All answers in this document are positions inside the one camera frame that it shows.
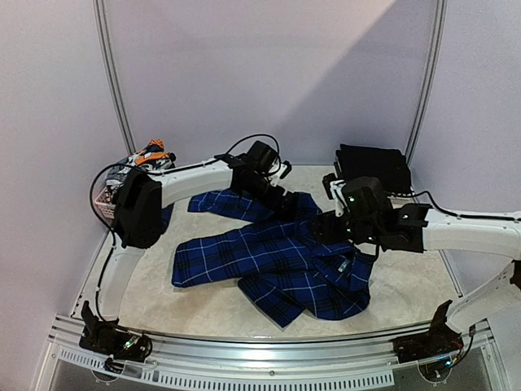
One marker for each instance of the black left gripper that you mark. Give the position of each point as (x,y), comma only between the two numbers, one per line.
(272,203)

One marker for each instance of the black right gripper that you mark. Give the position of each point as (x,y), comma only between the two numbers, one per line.
(318,226)

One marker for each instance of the blue plaid garment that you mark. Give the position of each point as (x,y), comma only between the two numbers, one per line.
(278,265)

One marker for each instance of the black t-shirt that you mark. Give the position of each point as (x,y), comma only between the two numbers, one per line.
(387,165)

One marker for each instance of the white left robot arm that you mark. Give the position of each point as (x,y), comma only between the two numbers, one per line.
(138,222)

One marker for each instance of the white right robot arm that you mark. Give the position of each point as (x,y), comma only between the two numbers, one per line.
(364,214)

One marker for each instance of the camouflage orange garment pile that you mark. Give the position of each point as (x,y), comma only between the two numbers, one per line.
(152,157)

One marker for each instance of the red black plaid shirt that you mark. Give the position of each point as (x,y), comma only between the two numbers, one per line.
(397,199)

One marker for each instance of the solid navy blue garment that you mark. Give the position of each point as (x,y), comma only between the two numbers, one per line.
(166,215)

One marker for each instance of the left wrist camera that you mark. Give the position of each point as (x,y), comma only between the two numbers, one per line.
(278,171)

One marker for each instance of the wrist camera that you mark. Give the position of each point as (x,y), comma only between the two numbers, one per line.
(278,171)
(333,187)

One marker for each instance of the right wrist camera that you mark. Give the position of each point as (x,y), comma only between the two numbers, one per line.
(333,187)

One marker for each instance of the right aluminium frame post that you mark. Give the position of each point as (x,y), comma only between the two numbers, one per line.
(433,54)

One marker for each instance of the aluminium frame post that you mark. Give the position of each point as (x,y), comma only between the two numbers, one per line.
(433,54)
(101,19)

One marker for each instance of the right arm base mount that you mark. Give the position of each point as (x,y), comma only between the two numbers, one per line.
(436,341)

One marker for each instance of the aluminium front rail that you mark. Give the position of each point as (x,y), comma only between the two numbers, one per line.
(363,362)

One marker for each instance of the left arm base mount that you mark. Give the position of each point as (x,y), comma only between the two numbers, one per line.
(116,342)

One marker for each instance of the left aluminium frame post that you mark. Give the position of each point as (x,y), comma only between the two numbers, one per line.
(101,19)

